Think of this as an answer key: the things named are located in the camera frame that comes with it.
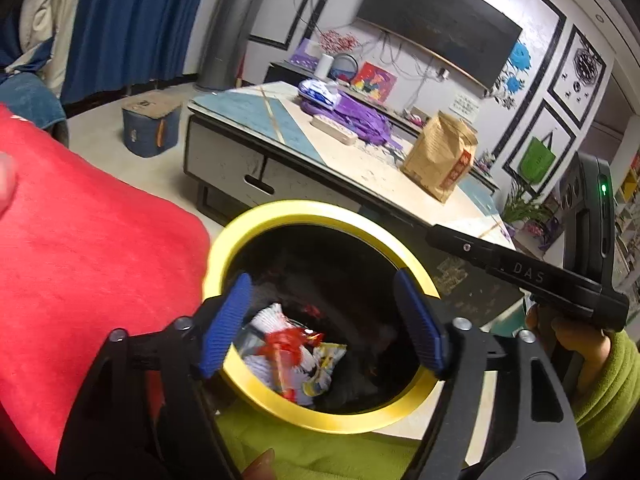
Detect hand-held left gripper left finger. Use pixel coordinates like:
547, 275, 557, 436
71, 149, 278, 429
55, 272, 253, 480

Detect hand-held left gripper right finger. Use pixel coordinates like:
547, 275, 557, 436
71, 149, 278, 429
392, 269, 587, 480

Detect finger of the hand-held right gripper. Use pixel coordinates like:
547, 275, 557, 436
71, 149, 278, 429
425, 224, 504, 277

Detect white foam fruit net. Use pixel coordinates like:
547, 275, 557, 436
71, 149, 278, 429
242, 302, 292, 361

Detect long red snack wrapper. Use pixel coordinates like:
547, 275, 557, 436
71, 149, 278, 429
262, 327, 321, 401

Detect yellow rimmed trash bin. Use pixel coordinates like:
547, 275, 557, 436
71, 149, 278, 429
204, 200, 443, 434

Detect yellow and blue snack packet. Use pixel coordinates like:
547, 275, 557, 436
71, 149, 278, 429
300, 342, 348, 409

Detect person's right hand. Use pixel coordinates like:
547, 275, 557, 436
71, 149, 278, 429
525, 305, 614, 375

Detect person's left hand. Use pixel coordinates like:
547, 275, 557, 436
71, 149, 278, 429
240, 449, 276, 480

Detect cluttered bookshelf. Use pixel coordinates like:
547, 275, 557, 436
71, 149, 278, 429
612, 155, 640, 301

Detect green potted plant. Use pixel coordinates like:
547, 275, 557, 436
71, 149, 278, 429
500, 180, 557, 227

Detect brown paper bag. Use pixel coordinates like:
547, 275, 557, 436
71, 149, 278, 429
401, 111, 479, 204

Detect green hanging tote bag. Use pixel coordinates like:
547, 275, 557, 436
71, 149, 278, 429
517, 130, 558, 184

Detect red floral blanket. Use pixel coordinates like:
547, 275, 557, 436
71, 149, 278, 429
0, 102, 213, 473

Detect green fleece clothing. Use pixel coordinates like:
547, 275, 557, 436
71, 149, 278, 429
215, 400, 431, 480

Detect purple fabric bag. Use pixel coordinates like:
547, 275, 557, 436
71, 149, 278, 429
300, 91, 403, 150

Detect white power strip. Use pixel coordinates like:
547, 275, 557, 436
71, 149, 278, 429
311, 114, 359, 145

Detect colourful painting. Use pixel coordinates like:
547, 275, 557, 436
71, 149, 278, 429
350, 61, 397, 96

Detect white and blue tissue pack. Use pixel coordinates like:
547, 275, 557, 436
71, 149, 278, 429
298, 79, 341, 106

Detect blue storage stool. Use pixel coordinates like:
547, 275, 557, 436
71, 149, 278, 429
121, 92, 182, 160

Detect round framed ornament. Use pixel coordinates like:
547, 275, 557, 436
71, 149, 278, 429
330, 52, 360, 84

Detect blue and white coffee table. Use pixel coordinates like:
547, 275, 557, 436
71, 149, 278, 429
182, 80, 526, 331

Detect white vase with red flowers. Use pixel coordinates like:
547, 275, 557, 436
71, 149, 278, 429
316, 30, 363, 80

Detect dark television stand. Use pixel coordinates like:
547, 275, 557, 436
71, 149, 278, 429
265, 61, 501, 196

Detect silver tower air conditioner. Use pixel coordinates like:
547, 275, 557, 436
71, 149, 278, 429
199, 0, 278, 94

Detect narrow blue curtain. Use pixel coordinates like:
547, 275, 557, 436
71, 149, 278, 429
60, 0, 216, 106

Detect beige curtain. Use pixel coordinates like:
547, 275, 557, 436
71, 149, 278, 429
10, 0, 91, 97

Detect white paper wall note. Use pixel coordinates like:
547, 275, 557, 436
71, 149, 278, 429
450, 94, 481, 120

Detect hanging television cables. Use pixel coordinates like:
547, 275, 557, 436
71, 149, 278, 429
380, 30, 441, 77

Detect black wall television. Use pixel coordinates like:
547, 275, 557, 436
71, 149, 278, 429
356, 0, 523, 92

